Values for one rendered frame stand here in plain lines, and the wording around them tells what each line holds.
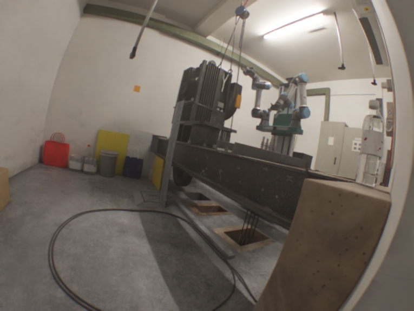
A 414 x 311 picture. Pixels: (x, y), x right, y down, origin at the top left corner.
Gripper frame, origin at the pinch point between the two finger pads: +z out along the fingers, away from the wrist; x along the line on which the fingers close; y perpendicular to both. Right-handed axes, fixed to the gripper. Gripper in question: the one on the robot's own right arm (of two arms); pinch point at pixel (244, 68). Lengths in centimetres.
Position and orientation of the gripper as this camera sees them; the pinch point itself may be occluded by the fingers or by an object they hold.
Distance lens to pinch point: 199.4
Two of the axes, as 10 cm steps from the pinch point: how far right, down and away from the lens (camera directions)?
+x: -7.3, -1.4, 6.7
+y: -1.5, 9.9, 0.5
